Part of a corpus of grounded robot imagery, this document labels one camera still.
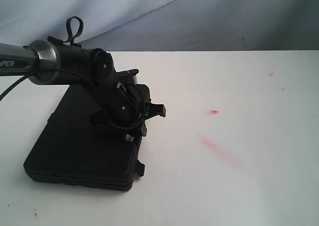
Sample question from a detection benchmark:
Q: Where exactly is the grey fabric backdrop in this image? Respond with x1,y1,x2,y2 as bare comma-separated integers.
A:
0,0,319,51

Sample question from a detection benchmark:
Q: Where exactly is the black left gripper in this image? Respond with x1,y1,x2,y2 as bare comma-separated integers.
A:
90,48,166,142

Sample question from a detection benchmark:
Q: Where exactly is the black plastic carrying case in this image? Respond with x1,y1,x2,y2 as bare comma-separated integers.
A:
23,85,145,191

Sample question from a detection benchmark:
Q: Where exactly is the left robot arm black grey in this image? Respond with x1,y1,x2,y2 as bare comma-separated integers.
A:
0,37,166,142

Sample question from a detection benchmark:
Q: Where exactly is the black velcro strap loop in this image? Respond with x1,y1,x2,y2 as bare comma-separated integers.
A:
47,16,84,47

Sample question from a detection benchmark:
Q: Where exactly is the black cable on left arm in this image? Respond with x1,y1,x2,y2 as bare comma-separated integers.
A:
0,65,148,133

